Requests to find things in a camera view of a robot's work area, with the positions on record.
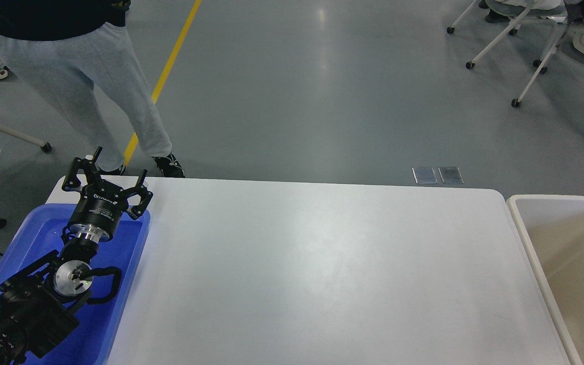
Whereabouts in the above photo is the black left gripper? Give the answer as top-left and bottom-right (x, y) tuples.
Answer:
(62, 147), (153, 242)

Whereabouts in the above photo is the blue plastic bin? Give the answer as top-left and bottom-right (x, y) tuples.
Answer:
(0, 203), (151, 365)

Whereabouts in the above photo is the beige plastic bin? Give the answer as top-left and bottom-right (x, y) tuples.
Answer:
(507, 195), (584, 364)

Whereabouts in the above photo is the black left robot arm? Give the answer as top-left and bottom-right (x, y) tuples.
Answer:
(0, 147), (153, 364)

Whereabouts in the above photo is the metal floor plate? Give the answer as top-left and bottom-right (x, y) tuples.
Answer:
(438, 167), (464, 185)
(412, 167), (439, 185)

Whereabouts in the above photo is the right metal floor plate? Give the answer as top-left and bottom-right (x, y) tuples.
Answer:
(438, 167), (464, 185)

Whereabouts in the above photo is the person in grey trousers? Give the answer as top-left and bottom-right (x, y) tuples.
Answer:
(0, 1), (185, 178)

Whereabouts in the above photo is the left metal floor plate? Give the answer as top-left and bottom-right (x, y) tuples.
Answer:
(412, 167), (439, 185)

